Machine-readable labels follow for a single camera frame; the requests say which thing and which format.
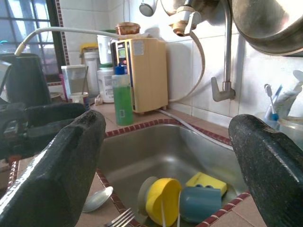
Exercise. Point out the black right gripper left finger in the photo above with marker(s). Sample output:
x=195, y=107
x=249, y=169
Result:
x=54, y=170

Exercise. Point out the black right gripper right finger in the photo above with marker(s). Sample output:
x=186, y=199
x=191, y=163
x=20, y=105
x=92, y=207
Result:
x=272, y=170

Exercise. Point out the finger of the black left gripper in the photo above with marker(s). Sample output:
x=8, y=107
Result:
x=56, y=111
x=45, y=133

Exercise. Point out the silver spoon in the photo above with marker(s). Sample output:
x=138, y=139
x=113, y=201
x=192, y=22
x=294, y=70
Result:
x=98, y=199

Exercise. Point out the silver fork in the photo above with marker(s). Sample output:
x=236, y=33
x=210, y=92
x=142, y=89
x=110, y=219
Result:
x=120, y=218

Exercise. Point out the white printed mug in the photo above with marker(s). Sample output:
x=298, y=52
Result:
x=79, y=98

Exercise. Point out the clear grey storage container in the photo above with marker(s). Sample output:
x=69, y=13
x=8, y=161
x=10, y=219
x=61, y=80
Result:
x=73, y=80

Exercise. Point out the long metal stirring spoon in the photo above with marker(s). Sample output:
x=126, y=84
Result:
x=84, y=80

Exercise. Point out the black electric kettle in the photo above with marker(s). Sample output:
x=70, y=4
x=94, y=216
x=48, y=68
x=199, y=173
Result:
x=28, y=78

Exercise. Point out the clear toothbrush cup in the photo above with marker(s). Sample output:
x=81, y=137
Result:
x=270, y=118

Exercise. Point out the white water filter canister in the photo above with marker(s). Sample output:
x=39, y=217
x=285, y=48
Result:
x=91, y=71

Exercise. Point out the white jar green lid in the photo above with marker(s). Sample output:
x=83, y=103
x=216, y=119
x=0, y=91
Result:
x=105, y=85

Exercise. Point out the green soap bottle blue cap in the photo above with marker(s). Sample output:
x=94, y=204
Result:
x=123, y=101

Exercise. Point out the bright yellow sponge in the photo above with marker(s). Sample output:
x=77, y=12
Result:
x=206, y=180

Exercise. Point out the white toothpaste tube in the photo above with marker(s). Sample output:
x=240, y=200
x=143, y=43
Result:
x=287, y=97

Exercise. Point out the blue white toothbrush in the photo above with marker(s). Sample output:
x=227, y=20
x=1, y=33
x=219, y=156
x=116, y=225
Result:
x=270, y=94

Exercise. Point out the white plastic pitcher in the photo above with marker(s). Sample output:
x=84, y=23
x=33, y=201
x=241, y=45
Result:
x=104, y=49

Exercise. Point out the blue plastic cup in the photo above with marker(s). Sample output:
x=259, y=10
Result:
x=201, y=204

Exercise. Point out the white flexible spout tube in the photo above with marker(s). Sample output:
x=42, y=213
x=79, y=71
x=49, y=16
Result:
x=71, y=28

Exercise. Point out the black window grille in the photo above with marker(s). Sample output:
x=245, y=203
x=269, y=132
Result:
x=23, y=23

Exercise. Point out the beige water ionizer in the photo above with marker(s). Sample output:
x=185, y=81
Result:
x=149, y=75

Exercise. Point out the thin white stick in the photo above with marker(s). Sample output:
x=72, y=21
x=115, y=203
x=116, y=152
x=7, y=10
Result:
x=179, y=208

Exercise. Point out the steel sink basin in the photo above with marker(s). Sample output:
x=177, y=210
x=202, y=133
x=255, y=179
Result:
x=165, y=151

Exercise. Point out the brown lidded bowl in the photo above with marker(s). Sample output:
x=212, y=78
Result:
x=127, y=28

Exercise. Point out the hanging steel wok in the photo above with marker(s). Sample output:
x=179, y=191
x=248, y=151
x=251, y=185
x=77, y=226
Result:
x=267, y=21

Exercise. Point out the white faucet diverter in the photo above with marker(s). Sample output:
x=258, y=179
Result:
x=183, y=20

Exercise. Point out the hanging steel pot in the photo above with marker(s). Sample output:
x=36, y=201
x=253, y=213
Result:
x=213, y=9

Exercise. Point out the chrome wall faucet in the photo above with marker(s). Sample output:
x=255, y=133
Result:
x=227, y=59

